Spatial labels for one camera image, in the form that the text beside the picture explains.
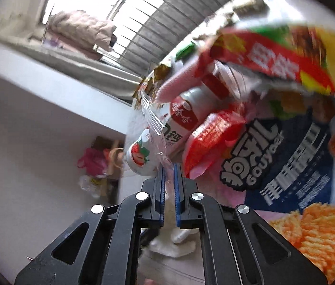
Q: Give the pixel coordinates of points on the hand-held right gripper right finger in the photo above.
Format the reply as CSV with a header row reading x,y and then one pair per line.
x,y
178,196

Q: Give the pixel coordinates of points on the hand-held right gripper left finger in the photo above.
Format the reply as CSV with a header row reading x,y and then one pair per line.
x,y
161,196

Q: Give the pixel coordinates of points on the red orange snack packet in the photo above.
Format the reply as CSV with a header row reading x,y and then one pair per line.
x,y
212,142

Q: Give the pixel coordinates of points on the clear plastic wrapper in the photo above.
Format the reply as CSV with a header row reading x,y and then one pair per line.
x,y
155,124

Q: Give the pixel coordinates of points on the white bottle red label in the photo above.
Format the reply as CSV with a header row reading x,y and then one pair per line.
x,y
191,104

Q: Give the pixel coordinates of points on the dark blue snack bag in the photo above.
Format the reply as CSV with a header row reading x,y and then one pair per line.
x,y
289,154

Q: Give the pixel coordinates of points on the large red green snack bag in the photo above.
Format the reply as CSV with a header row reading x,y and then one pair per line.
x,y
274,56

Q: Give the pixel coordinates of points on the white fluffy blanket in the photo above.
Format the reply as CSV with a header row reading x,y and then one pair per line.
x,y
173,243

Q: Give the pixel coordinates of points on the clear plastic bag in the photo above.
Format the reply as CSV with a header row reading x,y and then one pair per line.
x,y
90,185

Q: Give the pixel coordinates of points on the pink plastic bag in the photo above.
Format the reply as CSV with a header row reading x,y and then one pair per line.
x,y
92,160

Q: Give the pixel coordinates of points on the gold brown candy wrapper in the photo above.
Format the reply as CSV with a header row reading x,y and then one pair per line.
x,y
161,71
143,90

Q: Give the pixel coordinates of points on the pink wrapper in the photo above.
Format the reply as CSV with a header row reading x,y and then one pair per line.
x,y
179,80

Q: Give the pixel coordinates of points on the green packet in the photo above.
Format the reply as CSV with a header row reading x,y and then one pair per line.
x,y
185,52

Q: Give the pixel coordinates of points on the metal window railing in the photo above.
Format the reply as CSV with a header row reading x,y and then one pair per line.
x,y
161,14

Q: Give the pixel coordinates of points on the pink bedding on sill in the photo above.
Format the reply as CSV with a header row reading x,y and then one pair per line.
x,y
81,29

